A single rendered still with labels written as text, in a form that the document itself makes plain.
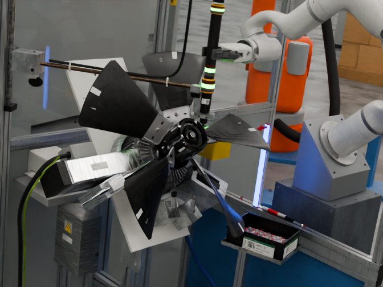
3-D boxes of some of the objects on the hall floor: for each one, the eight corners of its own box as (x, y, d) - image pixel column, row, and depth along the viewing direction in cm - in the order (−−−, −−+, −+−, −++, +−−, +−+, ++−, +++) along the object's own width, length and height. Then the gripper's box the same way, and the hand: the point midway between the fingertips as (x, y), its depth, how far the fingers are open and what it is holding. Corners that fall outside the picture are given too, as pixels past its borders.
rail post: (168, 357, 320) (188, 195, 297) (174, 354, 323) (195, 193, 299) (174, 361, 317) (194, 199, 294) (180, 359, 320) (201, 197, 297)
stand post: (70, 400, 284) (92, 123, 250) (89, 392, 291) (112, 121, 257) (77, 406, 281) (100, 127, 247) (96, 397, 288) (120, 124, 254)
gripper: (228, 35, 246) (190, 36, 233) (265, 45, 235) (228, 46, 222) (225, 56, 248) (187, 58, 235) (262, 67, 237) (224, 70, 224)
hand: (211, 52), depth 230 cm, fingers closed on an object, 4 cm apart
